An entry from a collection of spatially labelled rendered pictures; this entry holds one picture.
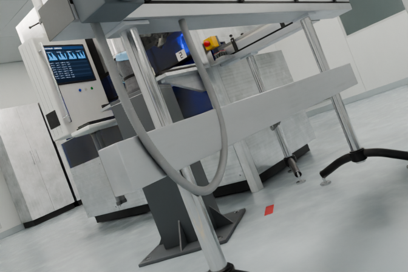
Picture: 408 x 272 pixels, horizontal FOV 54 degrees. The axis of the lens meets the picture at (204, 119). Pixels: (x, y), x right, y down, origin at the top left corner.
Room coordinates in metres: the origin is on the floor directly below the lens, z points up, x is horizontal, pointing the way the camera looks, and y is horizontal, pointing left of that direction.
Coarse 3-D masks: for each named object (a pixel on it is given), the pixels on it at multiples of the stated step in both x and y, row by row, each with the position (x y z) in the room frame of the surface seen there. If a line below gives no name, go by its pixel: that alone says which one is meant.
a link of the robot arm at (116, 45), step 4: (108, 40) 2.15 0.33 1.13; (112, 40) 2.14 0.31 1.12; (116, 40) 2.14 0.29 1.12; (120, 40) 2.15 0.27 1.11; (112, 44) 2.14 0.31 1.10; (116, 44) 2.14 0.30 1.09; (120, 44) 2.15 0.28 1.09; (112, 48) 2.14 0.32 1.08; (116, 48) 2.14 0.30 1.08; (120, 48) 2.14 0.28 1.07; (112, 52) 2.15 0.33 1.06; (116, 52) 2.14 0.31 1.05; (120, 52) 2.14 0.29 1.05; (116, 64) 2.13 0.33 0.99; (120, 76) 2.12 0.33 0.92
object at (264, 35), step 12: (264, 24) 2.41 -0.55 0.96; (276, 24) 2.34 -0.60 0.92; (288, 24) 2.29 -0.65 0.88; (300, 24) 2.25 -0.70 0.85; (240, 36) 2.53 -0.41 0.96; (252, 36) 2.45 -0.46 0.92; (264, 36) 2.40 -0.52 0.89; (276, 36) 2.36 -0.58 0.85; (228, 48) 2.58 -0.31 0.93; (240, 48) 2.52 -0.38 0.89; (252, 48) 2.47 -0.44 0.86; (264, 48) 2.55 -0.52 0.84; (228, 60) 2.60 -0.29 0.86
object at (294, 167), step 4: (292, 156) 2.54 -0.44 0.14; (284, 160) 2.55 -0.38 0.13; (288, 160) 2.51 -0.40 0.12; (292, 160) 2.47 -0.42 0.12; (296, 160) 2.55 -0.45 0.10; (288, 164) 2.54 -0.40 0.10; (292, 164) 2.43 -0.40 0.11; (296, 164) 2.45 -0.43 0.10; (292, 168) 2.41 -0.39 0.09; (296, 168) 2.38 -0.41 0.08; (288, 172) 2.78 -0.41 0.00; (296, 172) 2.35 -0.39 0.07; (300, 172) 2.35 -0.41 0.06; (296, 176) 2.36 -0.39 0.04; (300, 176) 2.35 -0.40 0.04; (300, 180) 2.35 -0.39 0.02; (304, 180) 2.33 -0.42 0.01
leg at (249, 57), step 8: (248, 56) 2.55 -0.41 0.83; (248, 64) 2.57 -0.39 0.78; (256, 64) 2.56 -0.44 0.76; (256, 72) 2.55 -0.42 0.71; (256, 80) 2.55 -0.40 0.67; (264, 88) 2.55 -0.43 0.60; (280, 128) 2.55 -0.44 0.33; (280, 136) 2.55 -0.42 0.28; (280, 144) 2.56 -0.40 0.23; (288, 152) 2.55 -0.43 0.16
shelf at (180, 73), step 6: (204, 66) 2.55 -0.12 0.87; (168, 72) 2.29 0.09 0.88; (174, 72) 2.33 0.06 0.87; (180, 72) 2.37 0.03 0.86; (186, 72) 2.44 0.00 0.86; (192, 72) 2.53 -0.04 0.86; (156, 78) 2.33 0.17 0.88; (162, 78) 2.31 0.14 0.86; (168, 78) 2.40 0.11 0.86; (102, 108) 2.71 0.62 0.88; (108, 108) 2.68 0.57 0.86
